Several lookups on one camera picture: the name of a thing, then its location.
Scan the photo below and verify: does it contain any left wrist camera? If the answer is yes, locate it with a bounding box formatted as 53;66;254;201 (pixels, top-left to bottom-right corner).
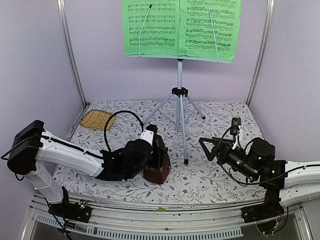
139;124;158;145

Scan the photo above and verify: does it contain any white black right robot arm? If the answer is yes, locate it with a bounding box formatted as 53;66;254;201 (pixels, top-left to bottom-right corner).
199;137;320;223

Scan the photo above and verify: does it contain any white perforated music stand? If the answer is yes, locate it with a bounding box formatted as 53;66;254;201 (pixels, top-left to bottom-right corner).
123;0;236;165

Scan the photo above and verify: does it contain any aluminium corner post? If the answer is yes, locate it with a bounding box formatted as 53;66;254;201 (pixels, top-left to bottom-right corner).
246;0;275;107
56;0;87;107

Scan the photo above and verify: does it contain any dark red metronome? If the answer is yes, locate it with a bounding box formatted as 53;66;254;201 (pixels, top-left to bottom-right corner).
143;134;171;185

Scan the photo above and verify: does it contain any aluminium front rail frame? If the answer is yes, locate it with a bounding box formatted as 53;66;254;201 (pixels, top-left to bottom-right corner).
21;193;315;240

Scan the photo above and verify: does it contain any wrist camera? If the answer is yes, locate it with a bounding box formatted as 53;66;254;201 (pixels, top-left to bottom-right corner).
230;117;243;150
139;124;158;145

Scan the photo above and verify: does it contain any aluminium corner post left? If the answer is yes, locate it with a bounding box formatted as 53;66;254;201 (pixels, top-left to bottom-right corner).
56;0;87;107

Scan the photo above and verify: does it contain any green sheet music page one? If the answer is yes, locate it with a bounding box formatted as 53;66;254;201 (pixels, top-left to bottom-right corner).
121;0;180;56

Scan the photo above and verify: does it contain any green sheet music stack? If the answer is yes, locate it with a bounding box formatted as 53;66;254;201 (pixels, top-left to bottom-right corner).
178;0;242;63

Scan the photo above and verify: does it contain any woven bamboo tray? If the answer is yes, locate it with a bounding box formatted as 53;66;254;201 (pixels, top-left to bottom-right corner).
80;109;112;131

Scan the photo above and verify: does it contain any aluminium corner post right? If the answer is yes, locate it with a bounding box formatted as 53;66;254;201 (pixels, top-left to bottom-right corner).
246;0;275;107

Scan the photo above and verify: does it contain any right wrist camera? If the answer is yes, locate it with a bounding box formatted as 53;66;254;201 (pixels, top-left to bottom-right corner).
230;117;243;150

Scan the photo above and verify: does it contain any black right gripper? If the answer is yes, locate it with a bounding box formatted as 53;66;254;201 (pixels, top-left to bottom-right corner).
199;137;258;181

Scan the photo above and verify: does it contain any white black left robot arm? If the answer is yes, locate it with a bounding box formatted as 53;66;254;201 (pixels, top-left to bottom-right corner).
1;120;171;223

